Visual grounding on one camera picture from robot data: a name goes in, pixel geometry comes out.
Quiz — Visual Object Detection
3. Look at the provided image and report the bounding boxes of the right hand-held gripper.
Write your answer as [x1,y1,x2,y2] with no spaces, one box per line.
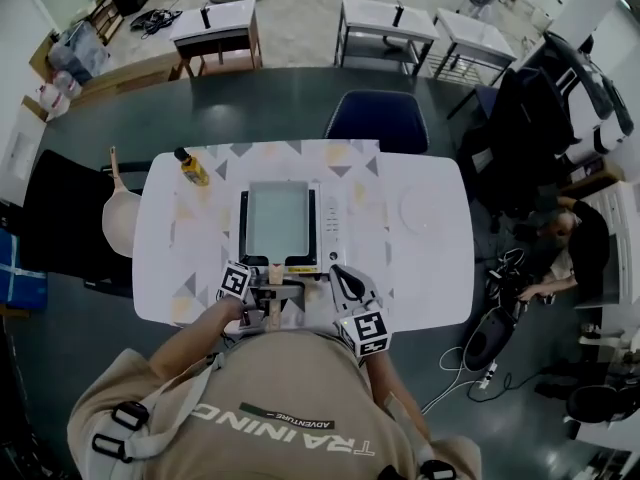
[328,264,392,359]

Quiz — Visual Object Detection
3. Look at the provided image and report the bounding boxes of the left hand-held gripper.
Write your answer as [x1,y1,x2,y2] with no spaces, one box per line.
[216,260,307,332]

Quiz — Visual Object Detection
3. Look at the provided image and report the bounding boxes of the white portable stove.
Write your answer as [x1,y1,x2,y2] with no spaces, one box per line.
[238,181,347,283]

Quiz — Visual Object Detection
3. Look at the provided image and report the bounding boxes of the rectangular grey pan wooden handle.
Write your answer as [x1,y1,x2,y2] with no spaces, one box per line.
[244,180,311,333]

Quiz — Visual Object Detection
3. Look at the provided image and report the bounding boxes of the person's left forearm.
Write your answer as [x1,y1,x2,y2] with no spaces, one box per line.
[148,295,247,385]

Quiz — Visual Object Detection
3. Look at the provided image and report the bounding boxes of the person's right forearm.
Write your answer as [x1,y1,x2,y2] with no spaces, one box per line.
[366,350,432,440]

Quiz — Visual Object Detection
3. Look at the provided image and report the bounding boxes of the beige round frying pan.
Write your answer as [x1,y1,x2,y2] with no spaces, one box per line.
[101,145,144,260]

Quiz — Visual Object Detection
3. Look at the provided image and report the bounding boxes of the person's beige shirt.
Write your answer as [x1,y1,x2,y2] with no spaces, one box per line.
[66,327,484,480]

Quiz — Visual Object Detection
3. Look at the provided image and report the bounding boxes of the white round plate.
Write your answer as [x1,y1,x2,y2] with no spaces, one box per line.
[398,182,455,243]

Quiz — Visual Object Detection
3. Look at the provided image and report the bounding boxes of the geometric patterned table mat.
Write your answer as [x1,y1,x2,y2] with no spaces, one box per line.
[168,139,395,327]

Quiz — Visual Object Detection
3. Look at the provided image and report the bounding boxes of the black oval case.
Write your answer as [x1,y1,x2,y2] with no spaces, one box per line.
[462,303,526,373]

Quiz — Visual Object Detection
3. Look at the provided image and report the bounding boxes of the white power strip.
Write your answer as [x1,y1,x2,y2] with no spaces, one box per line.
[478,361,500,390]

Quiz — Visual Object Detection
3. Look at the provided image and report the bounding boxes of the yellow oil bottle black cap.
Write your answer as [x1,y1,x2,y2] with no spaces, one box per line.
[173,146,211,188]

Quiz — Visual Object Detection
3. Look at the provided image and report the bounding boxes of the blue office chair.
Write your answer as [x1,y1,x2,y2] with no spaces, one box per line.
[323,90,431,156]

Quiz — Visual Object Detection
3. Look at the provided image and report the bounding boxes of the black jacket on chair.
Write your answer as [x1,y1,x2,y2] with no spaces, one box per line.
[455,66,577,222]

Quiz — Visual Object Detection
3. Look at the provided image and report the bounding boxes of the black office chair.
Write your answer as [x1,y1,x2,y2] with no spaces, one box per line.
[21,148,154,297]

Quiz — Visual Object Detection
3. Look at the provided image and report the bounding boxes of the black stool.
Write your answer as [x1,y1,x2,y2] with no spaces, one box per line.
[564,384,637,425]

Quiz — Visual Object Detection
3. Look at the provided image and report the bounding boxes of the white cabinet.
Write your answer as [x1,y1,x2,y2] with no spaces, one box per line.
[573,181,640,311]

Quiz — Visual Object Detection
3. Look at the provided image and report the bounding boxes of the blue box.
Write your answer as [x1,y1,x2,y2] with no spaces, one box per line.
[0,227,50,310]

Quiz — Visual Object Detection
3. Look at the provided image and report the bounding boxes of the wooden plank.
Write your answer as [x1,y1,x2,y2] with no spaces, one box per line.
[79,50,185,110]

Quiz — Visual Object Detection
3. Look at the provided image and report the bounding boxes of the black and white chair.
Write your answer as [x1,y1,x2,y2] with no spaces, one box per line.
[542,31,637,167]

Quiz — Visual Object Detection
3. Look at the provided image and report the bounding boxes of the white bag red print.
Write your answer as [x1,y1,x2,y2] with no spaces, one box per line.
[38,70,84,118]

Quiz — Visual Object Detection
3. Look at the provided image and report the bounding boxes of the clear plastic bag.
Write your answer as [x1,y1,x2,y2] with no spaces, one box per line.
[46,20,112,87]

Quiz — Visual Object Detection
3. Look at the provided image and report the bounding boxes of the white cable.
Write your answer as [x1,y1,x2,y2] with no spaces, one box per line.
[421,345,497,415]

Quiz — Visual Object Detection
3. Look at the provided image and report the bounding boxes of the pile of black cables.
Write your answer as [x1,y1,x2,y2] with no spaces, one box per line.
[483,246,532,319]

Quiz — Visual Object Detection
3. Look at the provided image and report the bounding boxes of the beige harness strap black buckles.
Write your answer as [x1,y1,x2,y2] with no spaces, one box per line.
[91,352,227,465]
[383,391,459,480]

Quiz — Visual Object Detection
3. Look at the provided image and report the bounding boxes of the white sink table metal frame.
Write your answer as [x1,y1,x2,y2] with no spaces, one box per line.
[333,0,442,77]

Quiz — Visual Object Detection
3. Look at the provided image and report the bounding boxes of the white sink table wooden frame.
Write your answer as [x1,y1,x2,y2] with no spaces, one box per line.
[168,0,264,79]

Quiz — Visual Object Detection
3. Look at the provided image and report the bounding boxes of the bundle of black cables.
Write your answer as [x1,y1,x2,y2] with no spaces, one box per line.
[129,8,184,40]

